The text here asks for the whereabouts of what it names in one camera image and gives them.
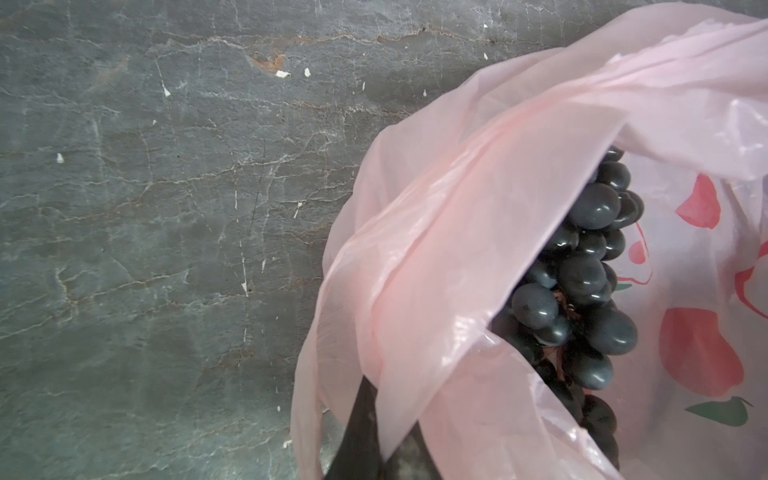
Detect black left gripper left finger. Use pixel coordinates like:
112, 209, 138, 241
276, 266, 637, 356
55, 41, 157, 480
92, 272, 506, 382
325, 377, 382, 480

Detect pink plastic bag fruit print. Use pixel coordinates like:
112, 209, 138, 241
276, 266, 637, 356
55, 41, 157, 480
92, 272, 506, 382
291, 3, 767, 479

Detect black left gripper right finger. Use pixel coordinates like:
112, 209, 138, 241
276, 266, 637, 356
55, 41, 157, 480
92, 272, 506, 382
383, 423, 442, 480

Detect dark fake grapes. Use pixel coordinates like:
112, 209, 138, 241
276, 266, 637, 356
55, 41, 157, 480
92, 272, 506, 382
490, 146, 645, 466

